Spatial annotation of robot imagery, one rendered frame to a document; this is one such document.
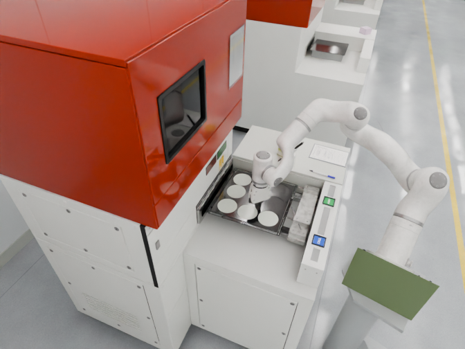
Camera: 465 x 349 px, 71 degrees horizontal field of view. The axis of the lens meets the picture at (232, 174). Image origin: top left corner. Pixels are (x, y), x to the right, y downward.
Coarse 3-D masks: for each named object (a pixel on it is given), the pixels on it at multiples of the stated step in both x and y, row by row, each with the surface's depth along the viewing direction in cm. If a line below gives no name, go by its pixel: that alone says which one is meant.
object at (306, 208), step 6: (306, 198) 175; (312, 198) 175; (300, 204) 171; (306, 204) 171; (312, 204) 171; (300, 210) 168; (306, 210) 168; (312, 210) 168; (300, 216) 165; (306, 216) 165; (306, 228) 159; (288, 240) 156; (294, 240) 155; (300, 240) 154
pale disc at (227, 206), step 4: (224, 200) 169; (228, 200) 169; (232, 200) 169; (220, 204) 167; (224, 204) 167; (228, 204) 167; (232, 204) 167; (236, 204) 167; (220, 208) 165; (224, 208) 165; (228, 208) 165; (232, 208) 165; (236, 208) 165; (224, 212) 163; (228, 212) 163
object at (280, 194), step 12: (276, 192) 175; (288, 192) 175; (216, 204) 167; (240, 204) 167; (252, 204) 167; (264, 204) 168; (276, 204) 168; (228, 216) 161; (264, 228) 156; (276, 228) 156
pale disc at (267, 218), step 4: (264, 212) 164; (268, 212) 164; (272, 212) 164; (260, 216) 162; (264, 216) 162; (268, 216) 162; (272, 216) 162; (276, 216) 162; (260, 220) 160; (264, 220) 160; (268, 220) 160; (272, 220) 160; (276, 220) 160; (264, 224) 158; (268, 224) 158; (272, 224) 158
